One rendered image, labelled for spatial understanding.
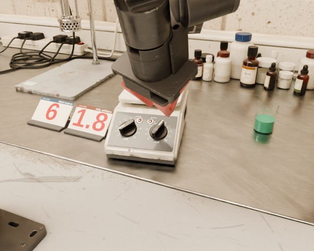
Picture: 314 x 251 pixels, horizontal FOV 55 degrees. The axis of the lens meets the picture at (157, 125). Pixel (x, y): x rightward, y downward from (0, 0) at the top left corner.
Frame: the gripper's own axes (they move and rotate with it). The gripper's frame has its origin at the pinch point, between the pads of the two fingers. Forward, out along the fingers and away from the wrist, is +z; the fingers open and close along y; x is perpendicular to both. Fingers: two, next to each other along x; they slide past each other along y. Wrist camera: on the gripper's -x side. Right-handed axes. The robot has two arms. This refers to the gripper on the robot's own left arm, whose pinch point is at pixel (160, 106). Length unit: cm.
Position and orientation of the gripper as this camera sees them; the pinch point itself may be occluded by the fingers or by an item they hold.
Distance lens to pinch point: 47.1
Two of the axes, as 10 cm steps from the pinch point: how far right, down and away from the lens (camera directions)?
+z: 1.2, 5.3, 8.4
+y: -8.0, -4.6, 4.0
